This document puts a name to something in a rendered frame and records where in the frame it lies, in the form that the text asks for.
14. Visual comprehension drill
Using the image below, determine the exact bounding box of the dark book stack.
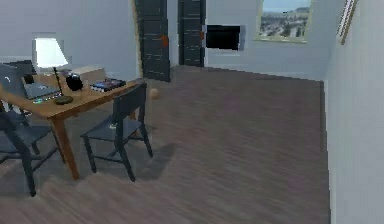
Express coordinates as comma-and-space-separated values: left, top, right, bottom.
89, 78, 127, 93

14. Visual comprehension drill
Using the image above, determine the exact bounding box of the beige box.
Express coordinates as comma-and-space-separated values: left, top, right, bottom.
70, 65, 108, 88

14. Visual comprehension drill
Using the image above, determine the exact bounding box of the black round pot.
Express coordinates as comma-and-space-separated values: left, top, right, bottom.
65, 73, 84, 92

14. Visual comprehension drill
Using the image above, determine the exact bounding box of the white shade table lamp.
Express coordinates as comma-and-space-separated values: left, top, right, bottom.
33, 37, 74, 106

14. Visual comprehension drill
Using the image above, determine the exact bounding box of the window with landscape view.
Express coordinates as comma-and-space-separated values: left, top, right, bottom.
254, 0, 315, 44

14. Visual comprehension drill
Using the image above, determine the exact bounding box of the brown wooden table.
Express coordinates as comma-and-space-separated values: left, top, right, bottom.
0, 73, 141, 181

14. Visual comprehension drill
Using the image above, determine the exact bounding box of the grey open laptop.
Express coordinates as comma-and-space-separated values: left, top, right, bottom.
0, 63, 61, 100

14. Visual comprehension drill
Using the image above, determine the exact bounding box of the black wall television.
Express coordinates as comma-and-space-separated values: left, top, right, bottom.
202, 24, 247, 52

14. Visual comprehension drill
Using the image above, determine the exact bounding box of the dark grey chair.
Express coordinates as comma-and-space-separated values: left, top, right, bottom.
80, 81, 154, 183
0, 105, 60, 198

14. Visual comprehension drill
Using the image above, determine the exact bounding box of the dark panelled door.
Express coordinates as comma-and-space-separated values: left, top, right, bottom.
134, 0, 172, 83
177, 0, 207, 68

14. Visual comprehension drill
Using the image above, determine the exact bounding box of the framed wall picture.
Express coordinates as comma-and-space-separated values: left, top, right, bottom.
335, 0, 359, 46

